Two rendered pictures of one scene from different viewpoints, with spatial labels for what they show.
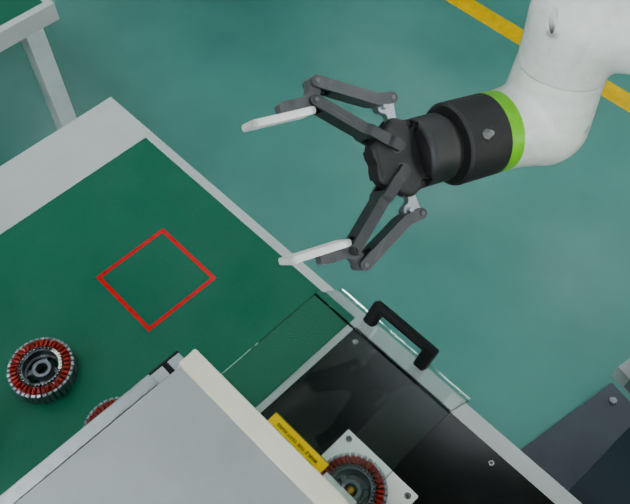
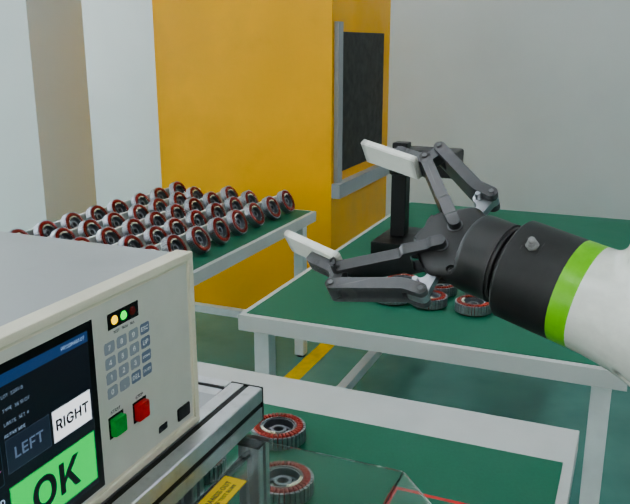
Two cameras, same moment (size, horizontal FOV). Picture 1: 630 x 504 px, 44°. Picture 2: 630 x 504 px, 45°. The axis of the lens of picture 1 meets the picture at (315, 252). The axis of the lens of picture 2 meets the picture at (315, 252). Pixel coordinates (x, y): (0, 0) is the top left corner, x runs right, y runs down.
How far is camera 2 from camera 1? 0.82 m
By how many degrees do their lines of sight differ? 65
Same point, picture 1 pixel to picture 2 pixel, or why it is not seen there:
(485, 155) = (515, 265)
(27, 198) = (433, 428)
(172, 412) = (131, 255)
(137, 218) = (474, 488)
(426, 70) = not seen: outside the picture
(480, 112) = (550, 231)
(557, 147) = (625, 329)
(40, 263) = (381, 454)
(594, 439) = not seen: outside the picture
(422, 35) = not seen: outside the picture
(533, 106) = (620, 260)
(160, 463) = (86, 258)
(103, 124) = (546, 437)
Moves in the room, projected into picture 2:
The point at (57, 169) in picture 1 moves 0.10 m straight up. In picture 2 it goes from (475, 431) to (478, 388)
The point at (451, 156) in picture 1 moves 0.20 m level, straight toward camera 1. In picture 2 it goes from (481, 246) to (251, 254)
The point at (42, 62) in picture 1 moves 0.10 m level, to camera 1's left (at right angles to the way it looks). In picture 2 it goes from (593, 424) to (567, 407)
